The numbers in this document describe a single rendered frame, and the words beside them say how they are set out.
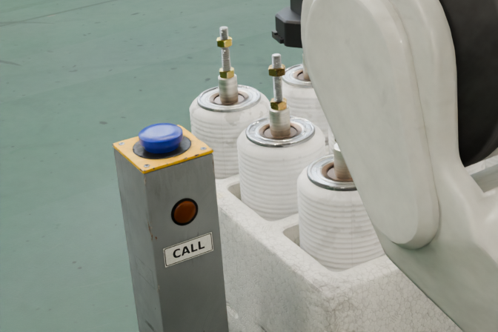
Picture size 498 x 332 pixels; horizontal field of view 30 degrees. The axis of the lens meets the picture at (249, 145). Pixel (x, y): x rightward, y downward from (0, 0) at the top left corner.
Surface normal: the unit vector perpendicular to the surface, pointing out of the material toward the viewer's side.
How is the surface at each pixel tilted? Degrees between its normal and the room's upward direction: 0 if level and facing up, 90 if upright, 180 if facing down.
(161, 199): 90
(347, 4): 90
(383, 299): 90
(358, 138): 90
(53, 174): 0
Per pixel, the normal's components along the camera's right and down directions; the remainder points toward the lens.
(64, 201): -0.06, -0.90
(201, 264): 0.50, 0.34
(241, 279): -0.87, 0.26
